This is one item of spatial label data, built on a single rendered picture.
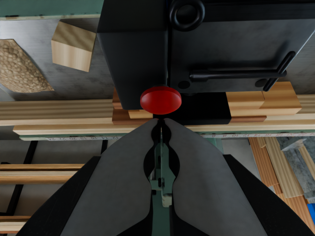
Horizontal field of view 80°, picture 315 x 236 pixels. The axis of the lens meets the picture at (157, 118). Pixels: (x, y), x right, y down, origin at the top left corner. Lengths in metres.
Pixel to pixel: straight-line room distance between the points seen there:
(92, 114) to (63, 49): 0.14
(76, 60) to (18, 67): 0.10
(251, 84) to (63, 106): 0.30
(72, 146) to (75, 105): 2.62
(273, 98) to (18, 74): 0.37
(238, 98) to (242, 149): 2.73
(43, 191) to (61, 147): 0.59
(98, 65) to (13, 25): 0.10
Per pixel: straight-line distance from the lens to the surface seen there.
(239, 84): 0.17
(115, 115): 0.31
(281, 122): 0.39
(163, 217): 0.37
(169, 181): 0.24
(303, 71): 0.36
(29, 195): 3.01
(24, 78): 0.33
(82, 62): 0.25
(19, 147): 3.33
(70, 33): 0.25
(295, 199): 2.01
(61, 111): 0.37
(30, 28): 0.28
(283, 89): 0.36
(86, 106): 0.35
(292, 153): 1.22
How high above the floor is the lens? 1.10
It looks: 30 degrees down
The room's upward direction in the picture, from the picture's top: 180 degrees clockwise
